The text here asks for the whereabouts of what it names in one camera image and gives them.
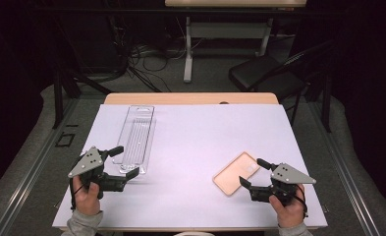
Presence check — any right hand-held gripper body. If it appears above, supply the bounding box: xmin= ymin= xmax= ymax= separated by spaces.
xmin=248 ymin=162 xmax=317 ymax=207

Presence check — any clear plastic packaging box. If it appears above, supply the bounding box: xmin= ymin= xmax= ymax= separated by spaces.
xmin=112 ymin=105 xmax=157 ymax=175

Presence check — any light wooden table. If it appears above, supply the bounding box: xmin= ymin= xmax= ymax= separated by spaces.
xmin=52 ymin=91 xmax=329 ymax=232

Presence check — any black metal stand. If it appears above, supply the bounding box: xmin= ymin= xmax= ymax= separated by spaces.
xmin=51 ymin=63 xmax=114 ymax=130

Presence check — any beige phone case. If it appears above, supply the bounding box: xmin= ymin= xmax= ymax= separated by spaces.
xmin=212 ymin=150 xmax=262 ymax=197

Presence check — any person's left hand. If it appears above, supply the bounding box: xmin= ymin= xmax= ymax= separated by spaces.
xmin=72 ymin=175 xmax=101 ymax=216

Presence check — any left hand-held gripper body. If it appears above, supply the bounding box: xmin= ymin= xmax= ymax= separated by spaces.
xmin=67 ymin=146 xmax=128 ymax=201

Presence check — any bundle of floor cables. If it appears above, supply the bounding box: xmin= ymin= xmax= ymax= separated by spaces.
xmin=106 ymin=14 xmax=190 ymax=93

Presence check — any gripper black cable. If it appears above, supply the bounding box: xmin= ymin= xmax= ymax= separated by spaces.
xmin=295 ymin=184 xmax=310 ymax=219
xmin=68 ymin=178 xmax=84 ymax=211

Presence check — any person's right hand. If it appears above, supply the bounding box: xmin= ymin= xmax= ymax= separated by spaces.
xmin=268 ymin=183 xmax=307 ymax=229

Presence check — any metal floor rail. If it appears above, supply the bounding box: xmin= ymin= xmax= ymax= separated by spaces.
xmin=306 ymin=100 xmax=382 ymax=236
xmin=0 ymin=97 xmax=81 ymax=236

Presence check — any black chair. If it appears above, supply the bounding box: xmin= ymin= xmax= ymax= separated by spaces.
xmin=228 ymin=38 xmax=336 ymax=127

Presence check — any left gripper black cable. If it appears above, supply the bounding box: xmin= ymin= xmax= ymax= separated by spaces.
xmin=68 ymin=178 xmax=84 ymax=211

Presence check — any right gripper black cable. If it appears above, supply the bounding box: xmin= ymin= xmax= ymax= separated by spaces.
xmin=295 ymin=184 xmax=310 ymax=219

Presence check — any white-framed desk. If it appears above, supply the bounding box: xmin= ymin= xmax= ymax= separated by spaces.
xmin=164 ymin=0 xmax=307 ymax=84

